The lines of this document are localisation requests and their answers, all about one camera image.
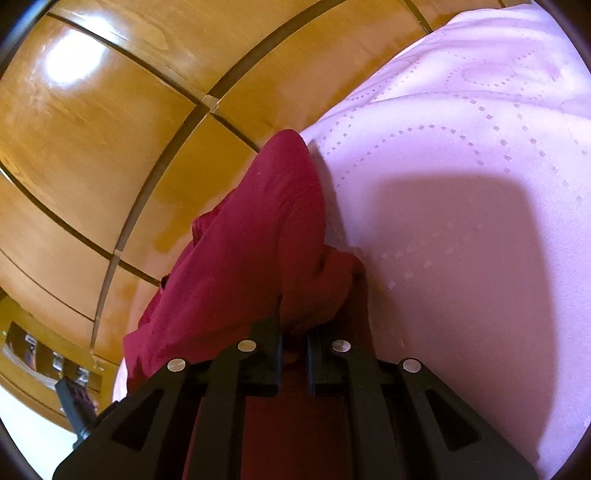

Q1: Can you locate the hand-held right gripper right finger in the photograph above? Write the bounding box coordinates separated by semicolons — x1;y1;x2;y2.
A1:
307;325;541;480

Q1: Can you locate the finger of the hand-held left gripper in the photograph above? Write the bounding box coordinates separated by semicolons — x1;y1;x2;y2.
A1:
55;376;99;448

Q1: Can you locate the pink dotted blanket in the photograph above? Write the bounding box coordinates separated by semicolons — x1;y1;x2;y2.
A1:
111;0;591;480

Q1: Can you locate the dark red sweater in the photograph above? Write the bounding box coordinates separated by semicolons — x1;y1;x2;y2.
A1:
121;129;370;480

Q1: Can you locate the wooden wardrobe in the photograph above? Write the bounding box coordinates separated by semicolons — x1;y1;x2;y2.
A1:
0;0;444;370

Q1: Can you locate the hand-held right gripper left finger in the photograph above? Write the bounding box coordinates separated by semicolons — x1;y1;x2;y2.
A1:
52;318;283;480

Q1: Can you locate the wooden shelf unit with glassware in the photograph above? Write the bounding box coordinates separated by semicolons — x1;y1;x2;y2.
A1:
0;295;114;437

